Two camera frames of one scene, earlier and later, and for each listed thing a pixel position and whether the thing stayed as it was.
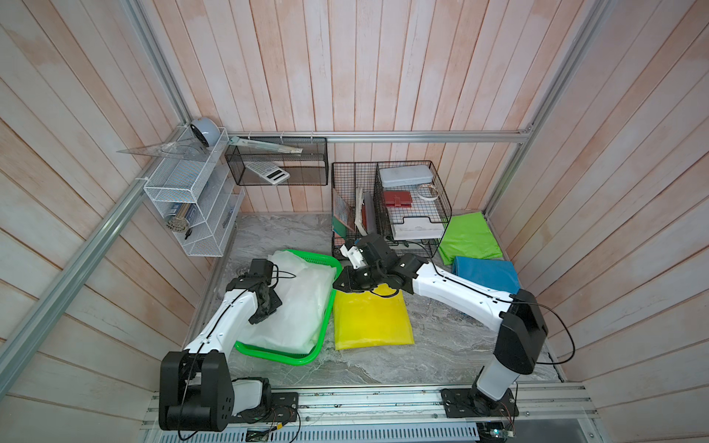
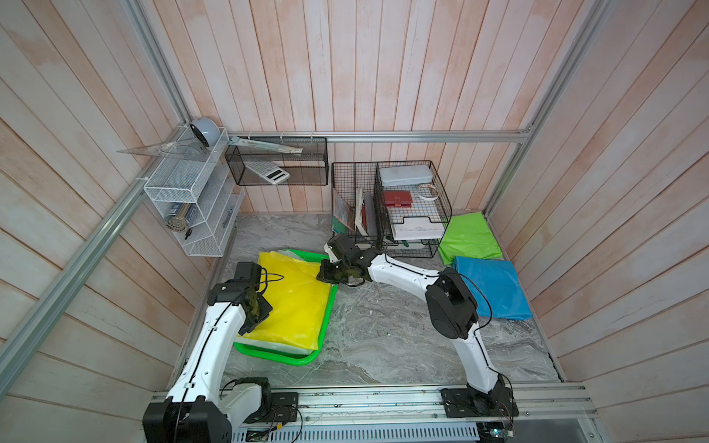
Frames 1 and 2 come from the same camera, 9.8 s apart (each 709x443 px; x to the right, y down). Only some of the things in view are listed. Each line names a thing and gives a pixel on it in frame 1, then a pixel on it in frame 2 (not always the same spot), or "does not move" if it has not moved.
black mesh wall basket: x=309 y=167 does not move
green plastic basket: x=308 y=358 does not move
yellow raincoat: x=371 y=318 -> x=299 y=301
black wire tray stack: x=411 y=207 does not move
